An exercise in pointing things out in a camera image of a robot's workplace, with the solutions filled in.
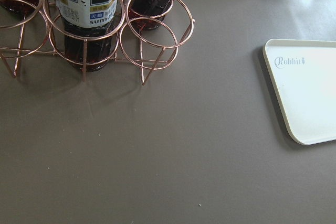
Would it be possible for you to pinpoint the cream rectangular tray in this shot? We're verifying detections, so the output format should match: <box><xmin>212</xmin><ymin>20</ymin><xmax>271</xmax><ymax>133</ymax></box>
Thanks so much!
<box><xmin>263</xmin><ymin>39</ymin><xmax>335</xmax><ymax>145</ymax></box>

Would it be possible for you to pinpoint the tea bottle middle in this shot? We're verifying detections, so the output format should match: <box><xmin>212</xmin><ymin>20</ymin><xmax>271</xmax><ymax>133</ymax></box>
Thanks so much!
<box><xmin>56</xmin><ymin>0</ymin><xmax>118</xmax><ymax>72</ymax></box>

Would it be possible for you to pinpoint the copper wire bottle rack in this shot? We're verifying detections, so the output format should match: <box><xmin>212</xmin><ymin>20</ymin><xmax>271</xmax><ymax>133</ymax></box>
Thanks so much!
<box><xmin>1</xmin><ymin>0</ymin><xmax>194</xmax><ymax>84</ymax></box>

